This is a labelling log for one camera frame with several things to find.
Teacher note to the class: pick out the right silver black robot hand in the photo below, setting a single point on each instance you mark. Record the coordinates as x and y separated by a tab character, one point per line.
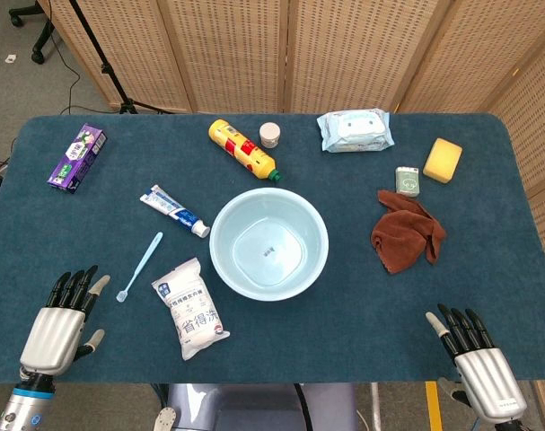
487	377

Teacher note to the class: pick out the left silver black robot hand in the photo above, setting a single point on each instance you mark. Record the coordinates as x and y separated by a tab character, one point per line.
52	332

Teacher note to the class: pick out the light blue toothbrush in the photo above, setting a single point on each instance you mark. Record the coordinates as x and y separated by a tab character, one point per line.
142	262

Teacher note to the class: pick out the blue white toothpaste tube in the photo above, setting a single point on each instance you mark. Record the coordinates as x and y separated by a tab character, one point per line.
173	210

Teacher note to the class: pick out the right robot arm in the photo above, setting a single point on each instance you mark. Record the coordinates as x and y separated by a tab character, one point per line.
514	426

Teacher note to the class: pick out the light blue plastic basin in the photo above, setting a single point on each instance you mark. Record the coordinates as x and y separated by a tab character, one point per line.
236	269

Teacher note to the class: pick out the yellow floor tape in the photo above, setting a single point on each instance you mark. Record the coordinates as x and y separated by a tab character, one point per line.
434	406

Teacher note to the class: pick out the metal table leg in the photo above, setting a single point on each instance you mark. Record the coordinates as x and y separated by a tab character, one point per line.
376	404

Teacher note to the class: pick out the dark blue table cloth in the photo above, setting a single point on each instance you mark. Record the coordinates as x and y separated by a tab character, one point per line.
344	323

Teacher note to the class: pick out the brown towel cloth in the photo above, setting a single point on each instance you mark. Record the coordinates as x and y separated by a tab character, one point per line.
404	233

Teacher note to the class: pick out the purple toothpaste box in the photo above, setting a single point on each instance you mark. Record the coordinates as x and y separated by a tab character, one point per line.
76	159

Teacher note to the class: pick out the small green soap box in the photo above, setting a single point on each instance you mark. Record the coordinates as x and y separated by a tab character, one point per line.
407	182

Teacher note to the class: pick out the grey robot torso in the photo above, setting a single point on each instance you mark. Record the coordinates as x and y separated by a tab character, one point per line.
254	408

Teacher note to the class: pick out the yellow sponge block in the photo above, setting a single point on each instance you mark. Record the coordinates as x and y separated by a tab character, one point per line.
442	160

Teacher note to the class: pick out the yellow red canister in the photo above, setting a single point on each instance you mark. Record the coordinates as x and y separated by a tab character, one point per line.
243	148

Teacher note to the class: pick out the black tripod stand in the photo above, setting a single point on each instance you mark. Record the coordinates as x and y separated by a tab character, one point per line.
105	68

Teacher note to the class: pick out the light blue wet wipes pack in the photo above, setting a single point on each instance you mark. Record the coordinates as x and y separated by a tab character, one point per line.
355	130

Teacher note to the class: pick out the black office chair base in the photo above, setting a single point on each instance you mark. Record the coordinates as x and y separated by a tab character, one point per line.
43	40

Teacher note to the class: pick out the small white round jar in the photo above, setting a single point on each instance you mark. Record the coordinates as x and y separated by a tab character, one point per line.
270	134

